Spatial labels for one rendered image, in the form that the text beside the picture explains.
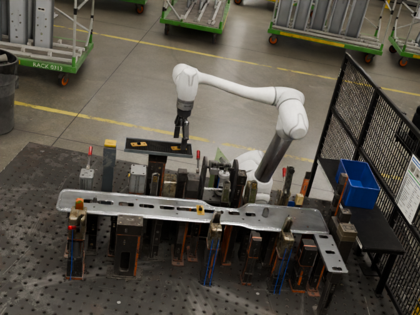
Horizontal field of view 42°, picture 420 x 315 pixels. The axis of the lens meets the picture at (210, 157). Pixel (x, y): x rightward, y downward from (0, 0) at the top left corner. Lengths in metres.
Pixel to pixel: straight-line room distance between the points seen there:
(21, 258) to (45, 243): 0.16
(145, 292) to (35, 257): 0.58
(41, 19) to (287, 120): 4.45
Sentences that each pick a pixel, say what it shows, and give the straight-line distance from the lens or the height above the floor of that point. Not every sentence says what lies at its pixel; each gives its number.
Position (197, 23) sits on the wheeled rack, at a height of 0.28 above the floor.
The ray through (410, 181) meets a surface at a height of 1.32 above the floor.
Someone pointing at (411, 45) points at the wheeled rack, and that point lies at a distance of 10.28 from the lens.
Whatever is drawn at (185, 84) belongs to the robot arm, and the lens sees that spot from 2.77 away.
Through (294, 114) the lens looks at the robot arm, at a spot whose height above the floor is 1.49.
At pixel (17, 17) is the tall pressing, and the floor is 0.62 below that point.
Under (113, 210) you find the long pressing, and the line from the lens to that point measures 2.70.
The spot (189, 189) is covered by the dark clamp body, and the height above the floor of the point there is 1.02.
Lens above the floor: 2.56
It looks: 29 degrees down
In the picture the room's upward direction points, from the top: 10 degrees clockwise
